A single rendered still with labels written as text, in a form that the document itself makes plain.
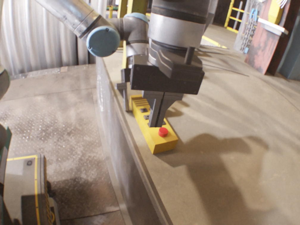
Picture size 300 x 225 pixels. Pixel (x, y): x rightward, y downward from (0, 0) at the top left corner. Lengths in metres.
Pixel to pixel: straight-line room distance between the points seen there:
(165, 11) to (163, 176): 0.38
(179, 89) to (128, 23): 0.36
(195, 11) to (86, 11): 0.30
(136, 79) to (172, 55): 0.08
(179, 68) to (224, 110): 0.60
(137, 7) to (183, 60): 0.55
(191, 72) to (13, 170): 1.01
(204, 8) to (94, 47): 0.30
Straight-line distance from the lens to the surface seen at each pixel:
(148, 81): 0.28
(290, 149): 0.88
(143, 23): 0.61
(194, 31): 0.25
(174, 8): 0.24
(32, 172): 0.99
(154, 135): 0.47
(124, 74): 0.56
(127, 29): 0.59
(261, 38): 1.90
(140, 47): 0.57
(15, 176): 1.03
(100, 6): 2.70
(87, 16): 0.45
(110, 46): 0.45
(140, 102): 0.57
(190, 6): 0.24
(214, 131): 0.63
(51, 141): 1.53
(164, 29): 0.24
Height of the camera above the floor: 1.09
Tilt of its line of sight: 39 degrees down
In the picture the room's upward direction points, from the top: 11 degrees clockwise
